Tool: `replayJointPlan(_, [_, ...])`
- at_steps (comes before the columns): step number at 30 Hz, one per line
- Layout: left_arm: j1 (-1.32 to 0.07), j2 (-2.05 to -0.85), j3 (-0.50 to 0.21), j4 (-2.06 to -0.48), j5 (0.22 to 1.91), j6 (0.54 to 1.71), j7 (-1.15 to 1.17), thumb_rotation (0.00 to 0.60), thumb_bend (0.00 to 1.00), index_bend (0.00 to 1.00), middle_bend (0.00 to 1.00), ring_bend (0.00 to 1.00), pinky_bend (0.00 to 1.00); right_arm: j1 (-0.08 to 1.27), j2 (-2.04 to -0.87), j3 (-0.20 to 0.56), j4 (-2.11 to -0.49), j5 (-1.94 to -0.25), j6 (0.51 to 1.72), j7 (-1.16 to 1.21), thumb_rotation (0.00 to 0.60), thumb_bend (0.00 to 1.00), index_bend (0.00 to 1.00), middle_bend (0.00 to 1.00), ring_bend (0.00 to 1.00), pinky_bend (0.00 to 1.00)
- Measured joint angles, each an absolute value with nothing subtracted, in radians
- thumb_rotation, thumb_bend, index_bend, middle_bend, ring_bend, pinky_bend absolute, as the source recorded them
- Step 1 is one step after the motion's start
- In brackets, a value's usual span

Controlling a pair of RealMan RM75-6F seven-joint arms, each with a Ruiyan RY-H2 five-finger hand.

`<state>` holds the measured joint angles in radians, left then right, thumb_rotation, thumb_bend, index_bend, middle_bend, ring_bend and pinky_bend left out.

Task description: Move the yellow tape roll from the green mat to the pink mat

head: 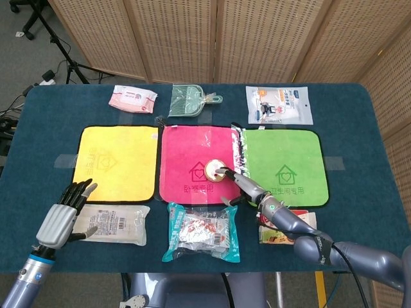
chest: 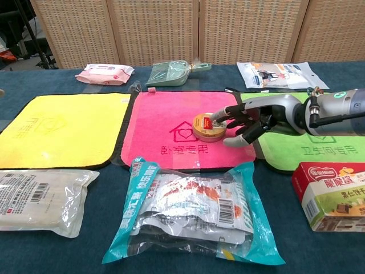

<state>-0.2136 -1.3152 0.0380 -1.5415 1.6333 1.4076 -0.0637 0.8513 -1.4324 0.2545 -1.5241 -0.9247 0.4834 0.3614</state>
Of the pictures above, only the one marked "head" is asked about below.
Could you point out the clear white packet with barcode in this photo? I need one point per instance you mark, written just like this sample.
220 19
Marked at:
112 224

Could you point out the white power strip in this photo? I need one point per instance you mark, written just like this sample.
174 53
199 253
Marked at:
48 78

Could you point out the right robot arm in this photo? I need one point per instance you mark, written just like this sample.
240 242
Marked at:
321 240

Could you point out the grey robot torso base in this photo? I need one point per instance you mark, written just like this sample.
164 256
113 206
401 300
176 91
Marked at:
192 290

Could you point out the yellow cloth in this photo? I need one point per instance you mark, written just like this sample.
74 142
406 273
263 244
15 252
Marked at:
117 163

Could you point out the teal snack bag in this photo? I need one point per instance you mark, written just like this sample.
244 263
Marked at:
200 234

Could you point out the blue table cover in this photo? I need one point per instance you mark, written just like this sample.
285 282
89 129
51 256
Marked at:
205 256

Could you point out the green cloth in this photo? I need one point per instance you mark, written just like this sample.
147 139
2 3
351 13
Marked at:
285 168

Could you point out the pink wet wipes pack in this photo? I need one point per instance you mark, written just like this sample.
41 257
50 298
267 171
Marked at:
132 99

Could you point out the green mini dustpan set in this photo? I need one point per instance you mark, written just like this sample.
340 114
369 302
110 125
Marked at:
187 100

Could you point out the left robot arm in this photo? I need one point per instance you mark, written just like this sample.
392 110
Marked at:
27 279

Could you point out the pink cloth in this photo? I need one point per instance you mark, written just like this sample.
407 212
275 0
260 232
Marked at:
192 154

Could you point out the black office chair base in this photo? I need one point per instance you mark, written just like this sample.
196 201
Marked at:
24 19

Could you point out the black tripod stand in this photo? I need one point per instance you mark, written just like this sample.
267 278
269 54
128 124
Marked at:
61 48

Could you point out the red green chocolate biscuit box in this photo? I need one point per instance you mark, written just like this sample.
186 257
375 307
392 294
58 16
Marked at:
273 237

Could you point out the small round tin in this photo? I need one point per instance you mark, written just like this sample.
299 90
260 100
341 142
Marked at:
214 170

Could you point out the white disposable gloves bag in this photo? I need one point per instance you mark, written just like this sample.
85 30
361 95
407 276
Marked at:
277 105

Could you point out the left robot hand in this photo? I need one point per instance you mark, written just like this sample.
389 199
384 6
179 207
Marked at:
62 221

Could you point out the wicker folding screen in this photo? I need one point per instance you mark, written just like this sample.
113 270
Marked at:
224 38

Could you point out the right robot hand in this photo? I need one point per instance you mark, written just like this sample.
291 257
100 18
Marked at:
242 186

